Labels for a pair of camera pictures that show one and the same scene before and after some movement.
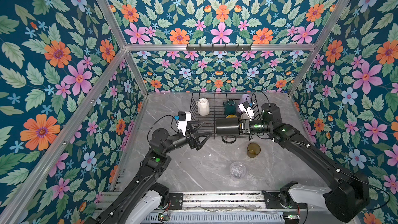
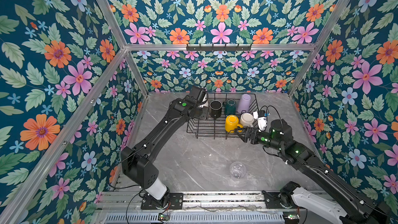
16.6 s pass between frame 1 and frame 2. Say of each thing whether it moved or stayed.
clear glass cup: stayed
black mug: moved
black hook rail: stayed
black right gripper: moved
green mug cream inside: stayed
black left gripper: moved
